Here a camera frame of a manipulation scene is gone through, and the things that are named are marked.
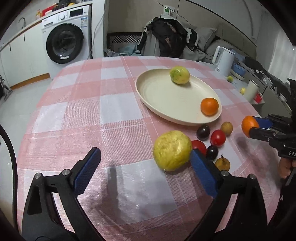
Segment orange mandarin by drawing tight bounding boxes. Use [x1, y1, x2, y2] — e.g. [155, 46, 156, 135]
[241, 115, 259, 138]
[200, 97, 219, 116]

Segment brown longan with stem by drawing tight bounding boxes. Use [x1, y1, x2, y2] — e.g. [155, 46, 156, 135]
[215, 155, 231, 171]

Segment dark plum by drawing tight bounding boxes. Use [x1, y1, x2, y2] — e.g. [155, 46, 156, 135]
[196, 125, 211, 141]
[206, 145, 219, 161]

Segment brown longan round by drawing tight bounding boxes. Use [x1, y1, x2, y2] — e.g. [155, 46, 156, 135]
[220, 121, 233, 137]

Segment red cherry tomato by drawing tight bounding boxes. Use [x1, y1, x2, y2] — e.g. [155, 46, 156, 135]
[210, 130, 226, 147]
[192, 140, 207, 156]

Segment wrinkled yellow passion fruit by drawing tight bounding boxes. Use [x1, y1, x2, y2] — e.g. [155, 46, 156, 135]
[153, 131, 192, 172]

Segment smooth green-yellow passion fruit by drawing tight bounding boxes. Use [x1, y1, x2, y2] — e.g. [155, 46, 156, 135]
[170, 66, 190, 85]

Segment person's right hand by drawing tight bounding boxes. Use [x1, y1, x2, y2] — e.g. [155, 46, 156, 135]
[278, 157, 296, 179]

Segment red snack packet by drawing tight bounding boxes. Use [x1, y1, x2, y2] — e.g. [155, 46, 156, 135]
[253, 91, 263, 104]

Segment white cup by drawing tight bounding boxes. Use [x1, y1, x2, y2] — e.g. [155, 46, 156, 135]
[243, 80, 259, 102]

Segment small yellow lime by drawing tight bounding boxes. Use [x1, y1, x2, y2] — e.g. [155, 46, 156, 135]
[240, 87, 246, 95]

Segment small green lime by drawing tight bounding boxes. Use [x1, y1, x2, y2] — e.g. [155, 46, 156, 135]
[227, 76, 233, 83]

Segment blue bowl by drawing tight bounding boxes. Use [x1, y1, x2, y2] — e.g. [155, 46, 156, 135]
[232, 63, 246, 77]

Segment white electric kettle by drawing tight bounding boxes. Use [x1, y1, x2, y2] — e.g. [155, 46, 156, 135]
[212, 46, 235, 77]

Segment cream round plate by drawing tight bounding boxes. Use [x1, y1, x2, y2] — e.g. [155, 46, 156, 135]
[135, 69, 222, 126]

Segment grey pillow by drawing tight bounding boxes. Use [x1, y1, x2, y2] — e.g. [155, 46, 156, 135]
[197, 27, 217, 52]

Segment pink checked tablecloth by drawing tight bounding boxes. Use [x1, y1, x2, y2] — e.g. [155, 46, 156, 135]
[18, 56, 280, 240]

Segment black jacket on chair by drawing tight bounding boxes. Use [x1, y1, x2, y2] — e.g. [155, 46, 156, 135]
[137, 17, 199, 58]

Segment white kitchen cabinets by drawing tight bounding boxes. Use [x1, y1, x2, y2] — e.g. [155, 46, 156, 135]
[1, 23, 49, 86]

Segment black patterned basket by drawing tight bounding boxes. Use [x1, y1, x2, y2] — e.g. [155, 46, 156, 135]
[107, 32, 142, 55]

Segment white washing machine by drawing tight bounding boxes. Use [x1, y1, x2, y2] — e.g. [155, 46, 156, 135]
[41, 4, 92, 79]

